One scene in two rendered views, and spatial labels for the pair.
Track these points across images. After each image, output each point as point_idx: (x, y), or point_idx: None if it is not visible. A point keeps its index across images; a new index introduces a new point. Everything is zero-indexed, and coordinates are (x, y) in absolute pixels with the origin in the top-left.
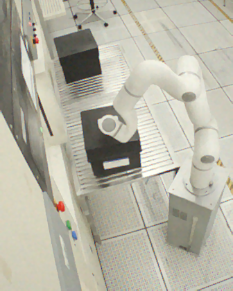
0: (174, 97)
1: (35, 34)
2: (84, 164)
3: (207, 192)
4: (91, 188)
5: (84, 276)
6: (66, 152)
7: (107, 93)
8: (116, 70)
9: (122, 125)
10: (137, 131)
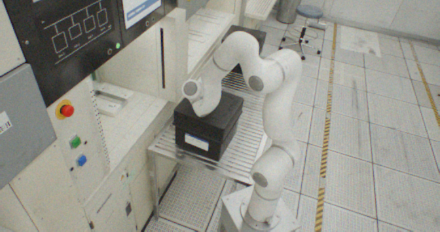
0: (244, 79)
1: None
2: None
3: (257, 227)
4: (163, 151)
5: (45, 204)
6: None
7: (243, 92)
8: None
9: None
10: (227, 122)
